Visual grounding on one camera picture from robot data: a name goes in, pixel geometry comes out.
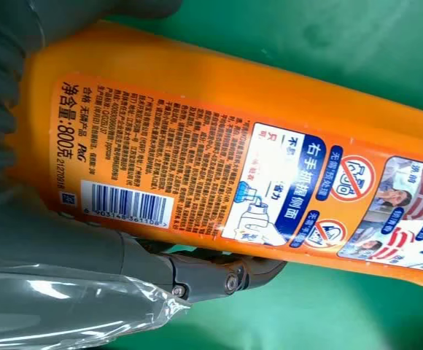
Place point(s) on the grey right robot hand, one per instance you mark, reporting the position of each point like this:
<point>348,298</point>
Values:
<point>51,270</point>

